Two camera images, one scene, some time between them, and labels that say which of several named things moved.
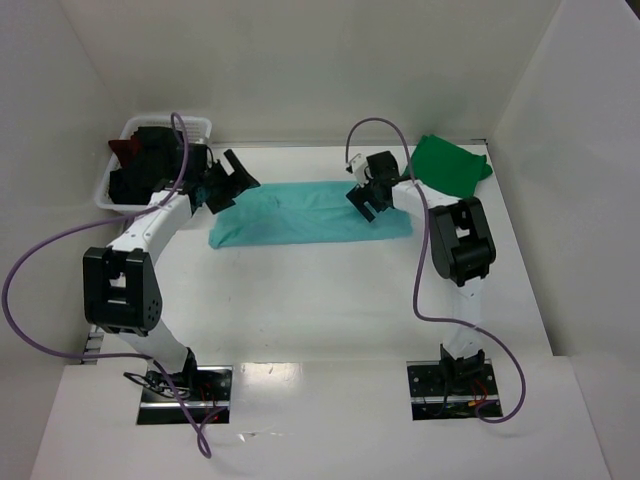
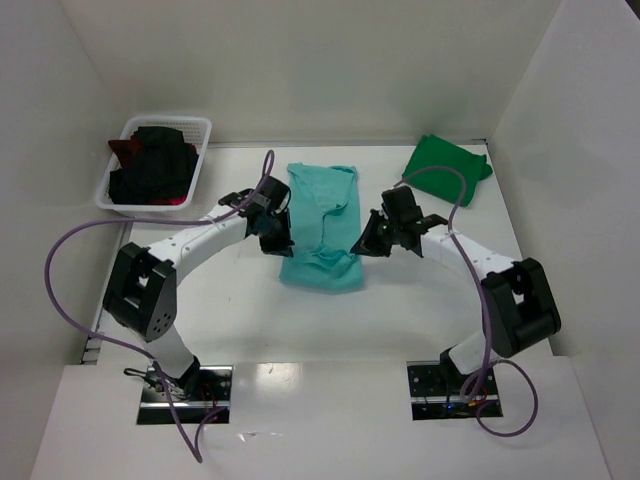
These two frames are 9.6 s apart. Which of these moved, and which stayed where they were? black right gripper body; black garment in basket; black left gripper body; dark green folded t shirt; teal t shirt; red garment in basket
Moved: black left gripper body; teal t shirt; black right gripper body
Stayed: black garment in basket; dark green folded t shirt; red garment in basket
